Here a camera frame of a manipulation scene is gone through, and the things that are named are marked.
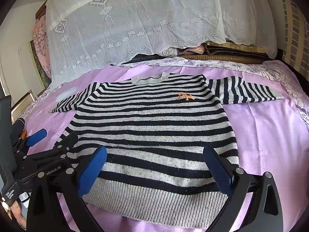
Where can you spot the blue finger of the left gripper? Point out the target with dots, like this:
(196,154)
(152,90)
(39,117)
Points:
(36,137)

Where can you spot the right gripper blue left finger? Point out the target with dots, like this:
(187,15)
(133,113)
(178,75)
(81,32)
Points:
(89,169)

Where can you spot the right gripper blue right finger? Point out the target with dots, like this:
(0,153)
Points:
(221,170)

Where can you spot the black grey striped sweater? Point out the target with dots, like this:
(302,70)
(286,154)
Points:
(154,131)

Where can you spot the person's left hand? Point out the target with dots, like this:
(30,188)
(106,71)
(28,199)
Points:
(16,211)

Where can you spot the pink satin bedspread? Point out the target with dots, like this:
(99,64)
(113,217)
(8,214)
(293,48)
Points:
(271,136)

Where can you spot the pink floral pillow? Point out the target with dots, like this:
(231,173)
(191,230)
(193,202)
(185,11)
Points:
(41,44)

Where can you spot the white lace cover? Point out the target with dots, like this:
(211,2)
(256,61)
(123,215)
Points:
(85,35)

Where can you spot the brown woven mat stack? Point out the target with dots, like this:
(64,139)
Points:
(230,51)

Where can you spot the folded pink blanket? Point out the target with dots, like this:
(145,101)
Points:
(199,50)

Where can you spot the brick pattern curtain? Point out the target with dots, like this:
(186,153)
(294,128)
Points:
(295,51)

